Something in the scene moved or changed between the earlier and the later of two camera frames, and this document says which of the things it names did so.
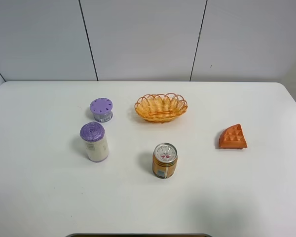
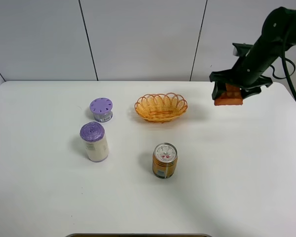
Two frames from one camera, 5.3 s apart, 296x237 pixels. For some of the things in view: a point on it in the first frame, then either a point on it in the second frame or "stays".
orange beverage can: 165,160 stays
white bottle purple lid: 93,134 stays
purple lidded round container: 101,107 stays
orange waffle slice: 232,137 to 233,97
